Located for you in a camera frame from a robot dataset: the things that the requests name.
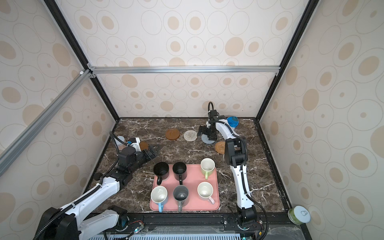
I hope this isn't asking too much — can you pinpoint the dark wooden coaster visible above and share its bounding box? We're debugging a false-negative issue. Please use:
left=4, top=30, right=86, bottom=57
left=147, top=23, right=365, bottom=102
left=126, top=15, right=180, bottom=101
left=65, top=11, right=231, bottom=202
left=139, top=142, right=149, bottom=151

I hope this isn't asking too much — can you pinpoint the blue-grey woven coaster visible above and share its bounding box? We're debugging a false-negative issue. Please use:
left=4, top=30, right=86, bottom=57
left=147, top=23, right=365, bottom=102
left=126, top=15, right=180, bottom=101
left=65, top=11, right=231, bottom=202
left=201, top=134, right=215, bottom=145

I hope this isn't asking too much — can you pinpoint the white woven coaster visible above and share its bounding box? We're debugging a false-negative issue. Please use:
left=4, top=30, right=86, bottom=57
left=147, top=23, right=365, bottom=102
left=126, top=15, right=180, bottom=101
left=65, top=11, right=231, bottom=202
left=183, top=130, right=198, bottom=142

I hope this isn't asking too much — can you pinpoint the rattan coaster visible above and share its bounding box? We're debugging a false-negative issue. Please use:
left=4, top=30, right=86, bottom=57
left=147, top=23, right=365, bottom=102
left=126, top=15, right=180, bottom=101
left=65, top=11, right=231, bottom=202
left=215, top=141, right=226, bottom=155

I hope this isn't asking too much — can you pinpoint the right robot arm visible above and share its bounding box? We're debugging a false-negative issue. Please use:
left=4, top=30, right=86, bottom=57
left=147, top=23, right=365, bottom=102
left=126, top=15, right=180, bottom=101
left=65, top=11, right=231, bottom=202
left=199, top=119, right=264, bottom=230

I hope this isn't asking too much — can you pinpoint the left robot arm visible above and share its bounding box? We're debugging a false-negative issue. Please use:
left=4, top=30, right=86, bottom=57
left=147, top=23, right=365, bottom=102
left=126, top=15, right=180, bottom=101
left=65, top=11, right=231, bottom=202
left=34, top=146, right=159, bottom=240

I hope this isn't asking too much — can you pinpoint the white cup blue lid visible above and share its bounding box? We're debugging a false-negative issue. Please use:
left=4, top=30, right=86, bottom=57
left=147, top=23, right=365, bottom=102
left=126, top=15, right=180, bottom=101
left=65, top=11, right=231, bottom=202
left=227, top=116, right=239, bottom=129

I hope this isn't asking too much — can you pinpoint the black mug left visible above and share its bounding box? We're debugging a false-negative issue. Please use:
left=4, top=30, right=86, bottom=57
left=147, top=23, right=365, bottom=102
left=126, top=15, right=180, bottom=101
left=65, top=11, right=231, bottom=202
left=153, top=162, right=170, bottom=186

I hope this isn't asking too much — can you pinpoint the black mug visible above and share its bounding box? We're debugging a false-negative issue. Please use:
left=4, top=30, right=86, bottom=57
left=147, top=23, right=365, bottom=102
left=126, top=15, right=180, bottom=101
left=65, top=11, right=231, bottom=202
left=173, top=162, right=188, bottom=185
left=153, top=162, right=170, bottom=186

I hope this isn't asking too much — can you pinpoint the black mug middle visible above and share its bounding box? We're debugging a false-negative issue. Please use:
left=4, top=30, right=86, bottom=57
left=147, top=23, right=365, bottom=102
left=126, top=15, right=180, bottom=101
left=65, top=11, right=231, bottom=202
left=173, top=162, right=188, bottom=185

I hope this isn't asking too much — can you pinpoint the green mug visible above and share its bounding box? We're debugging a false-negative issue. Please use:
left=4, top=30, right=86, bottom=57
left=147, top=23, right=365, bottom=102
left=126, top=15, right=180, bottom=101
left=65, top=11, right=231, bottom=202
left=200, top=158, right=216, bottom=180

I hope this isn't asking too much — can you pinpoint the grey mug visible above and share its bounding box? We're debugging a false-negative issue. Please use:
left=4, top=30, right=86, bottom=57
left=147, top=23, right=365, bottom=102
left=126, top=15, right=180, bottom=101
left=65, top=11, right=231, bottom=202
left=173, top=185, right=189, bottom=213

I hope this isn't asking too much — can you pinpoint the pink tray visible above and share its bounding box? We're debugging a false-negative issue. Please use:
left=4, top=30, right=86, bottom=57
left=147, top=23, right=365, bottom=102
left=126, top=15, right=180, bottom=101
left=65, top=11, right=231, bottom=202
left=149, top=163, right=221, bottom=212

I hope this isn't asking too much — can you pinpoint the horizontal aluminium bar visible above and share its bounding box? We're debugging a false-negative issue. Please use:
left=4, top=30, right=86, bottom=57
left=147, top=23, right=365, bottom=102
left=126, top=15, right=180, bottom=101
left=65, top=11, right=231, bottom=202
left=91, top=66, right=280, bottom=74

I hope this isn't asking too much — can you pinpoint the diagonal aluminium bar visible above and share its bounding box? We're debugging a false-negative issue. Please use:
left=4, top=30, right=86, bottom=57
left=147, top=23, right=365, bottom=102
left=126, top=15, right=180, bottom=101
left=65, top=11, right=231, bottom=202
left=1, top=70, right=91, bottom=175

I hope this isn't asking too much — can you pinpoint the green can white lid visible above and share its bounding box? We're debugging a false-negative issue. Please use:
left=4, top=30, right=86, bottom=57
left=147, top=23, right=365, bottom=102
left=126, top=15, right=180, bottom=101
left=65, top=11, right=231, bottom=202
left=288, top=206, right=311, bottom=225

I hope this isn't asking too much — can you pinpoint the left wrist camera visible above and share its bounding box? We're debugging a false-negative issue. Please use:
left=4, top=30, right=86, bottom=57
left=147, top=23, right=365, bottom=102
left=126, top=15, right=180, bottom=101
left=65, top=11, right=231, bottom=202
left=127, top=138, right=141, bottom=152

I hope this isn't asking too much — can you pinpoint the white mug blue handle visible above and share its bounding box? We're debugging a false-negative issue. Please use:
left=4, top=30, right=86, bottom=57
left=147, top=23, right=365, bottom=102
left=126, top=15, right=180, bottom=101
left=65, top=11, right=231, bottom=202
left=151, top=186, right=168, bottom=213

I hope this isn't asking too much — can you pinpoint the white mug pink handle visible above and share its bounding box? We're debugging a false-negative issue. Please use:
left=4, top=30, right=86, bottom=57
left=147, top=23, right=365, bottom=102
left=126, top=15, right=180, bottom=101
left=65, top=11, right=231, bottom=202
left=197, top=182, right=216, bottom=205

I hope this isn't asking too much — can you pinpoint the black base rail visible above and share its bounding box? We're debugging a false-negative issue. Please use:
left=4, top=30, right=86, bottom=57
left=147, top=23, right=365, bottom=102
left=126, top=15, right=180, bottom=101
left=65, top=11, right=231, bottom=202
left=89, top=212, right=313, bottom=240

